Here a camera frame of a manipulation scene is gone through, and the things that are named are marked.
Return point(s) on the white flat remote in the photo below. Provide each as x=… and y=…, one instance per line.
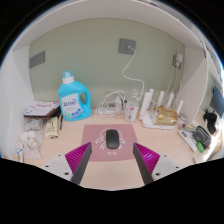
x=187, y=140

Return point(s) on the black computer mouse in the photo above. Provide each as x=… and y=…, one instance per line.
x=112, y=139

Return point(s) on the grey blank wall plate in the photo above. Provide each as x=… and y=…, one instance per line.
x=37, y=60

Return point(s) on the stack of flat boxes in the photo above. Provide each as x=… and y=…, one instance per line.
x=41, y=108

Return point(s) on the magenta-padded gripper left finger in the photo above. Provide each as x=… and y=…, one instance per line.
x=56, y=165

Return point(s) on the blue detergent bottle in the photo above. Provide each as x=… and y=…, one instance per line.
x=71, y=93

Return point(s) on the white wall plug adapter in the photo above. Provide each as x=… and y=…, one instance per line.
x=178, y=59

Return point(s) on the gold foil bag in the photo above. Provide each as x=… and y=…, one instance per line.
x=166, y=116

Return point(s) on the black zip pouch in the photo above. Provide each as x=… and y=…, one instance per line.
x=201, y=136

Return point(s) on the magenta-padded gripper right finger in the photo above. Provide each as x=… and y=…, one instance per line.
x=166, y=165

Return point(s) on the white and yellow snack packet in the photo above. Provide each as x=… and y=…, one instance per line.
x=19, y=152

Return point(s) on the small yellow carton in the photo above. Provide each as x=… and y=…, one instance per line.
x=51, y=128

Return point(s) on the clear plastic bottle red label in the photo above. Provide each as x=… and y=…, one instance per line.
x=131, y=111

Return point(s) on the clear plastic bags pile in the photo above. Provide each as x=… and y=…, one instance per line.
x=33, y=125

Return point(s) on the white router with antennas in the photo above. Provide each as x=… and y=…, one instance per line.
x=146, y=103

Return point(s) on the pink printed mouse pad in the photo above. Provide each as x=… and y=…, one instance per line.
x=91, y=131

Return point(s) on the grey wall socket plate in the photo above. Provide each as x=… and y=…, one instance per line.
x=126, y=46

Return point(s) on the white power strip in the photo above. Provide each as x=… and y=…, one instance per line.
x=105, y=111

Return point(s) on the dark computer monitor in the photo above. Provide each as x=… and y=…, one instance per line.
x=217, y=101

